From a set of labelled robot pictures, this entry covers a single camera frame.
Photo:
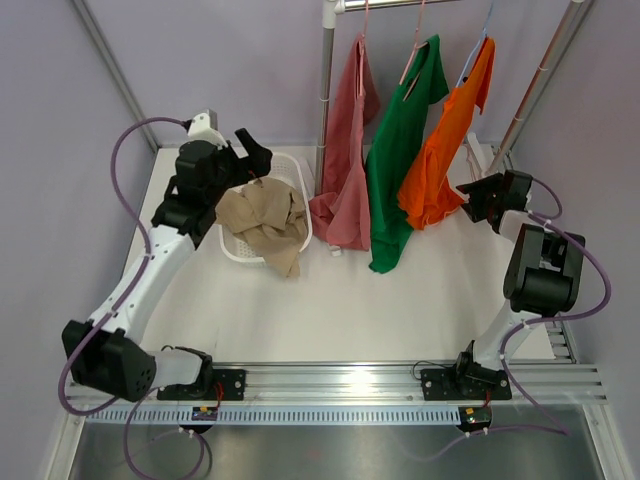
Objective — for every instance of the pink t shirt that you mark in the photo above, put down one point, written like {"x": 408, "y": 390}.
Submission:
{"x": 340, "y": 213}

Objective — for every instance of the white perforated plastic basket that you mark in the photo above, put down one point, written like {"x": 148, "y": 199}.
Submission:
{"x": 288, "y": 169}

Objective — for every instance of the pink hanger of beige shirt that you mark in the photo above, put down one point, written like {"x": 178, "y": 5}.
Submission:
{"x": 476, "y": 160}

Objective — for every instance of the aluminium mounting rail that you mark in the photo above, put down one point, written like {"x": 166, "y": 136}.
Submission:
{"x": 550, "y": 383}

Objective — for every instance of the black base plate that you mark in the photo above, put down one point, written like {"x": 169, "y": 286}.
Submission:
{"x": 447, "y": 384}
{"x": 227, "y": 385}

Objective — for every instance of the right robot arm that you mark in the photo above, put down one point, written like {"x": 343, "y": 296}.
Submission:
{"x": 542, "y": 280}

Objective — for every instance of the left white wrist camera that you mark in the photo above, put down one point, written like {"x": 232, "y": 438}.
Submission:
{"x": 203, "y": 126}

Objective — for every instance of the light blue hanger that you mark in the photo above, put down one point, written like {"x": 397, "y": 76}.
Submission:
{"x": 475, "y": 50}

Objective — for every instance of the green t shirt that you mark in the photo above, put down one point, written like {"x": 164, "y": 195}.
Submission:
{"x": 396, "y": 144}

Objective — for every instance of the metal clothes rack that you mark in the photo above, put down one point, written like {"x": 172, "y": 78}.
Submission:
{"x": 569, "y": 26}

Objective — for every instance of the orange t shirt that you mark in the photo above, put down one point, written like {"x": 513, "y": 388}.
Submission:
{"x": 425, "y": 194}

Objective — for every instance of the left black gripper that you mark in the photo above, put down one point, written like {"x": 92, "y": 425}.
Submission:
{"x": 255, "y": 166}

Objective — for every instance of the white slotted cable duct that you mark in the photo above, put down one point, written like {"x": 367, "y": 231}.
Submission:
{"x": 279, "y": 415}

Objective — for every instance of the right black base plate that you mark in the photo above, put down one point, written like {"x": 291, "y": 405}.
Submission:
{"x": 447, "y": 384}

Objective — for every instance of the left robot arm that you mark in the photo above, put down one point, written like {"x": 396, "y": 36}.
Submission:
{"x": 104, "y": 352}

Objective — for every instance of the beige t shirt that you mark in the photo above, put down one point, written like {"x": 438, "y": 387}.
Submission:
{"x": 270, "y": 217}

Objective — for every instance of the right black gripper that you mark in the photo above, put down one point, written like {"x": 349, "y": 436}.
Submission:
{"x": 473, "y": 209}

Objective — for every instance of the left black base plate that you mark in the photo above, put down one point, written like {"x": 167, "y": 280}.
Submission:
{"x": 227, "y": 385}

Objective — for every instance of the pink hanger of green shirt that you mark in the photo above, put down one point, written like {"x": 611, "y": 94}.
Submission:
{"x": 407, "y": 79}

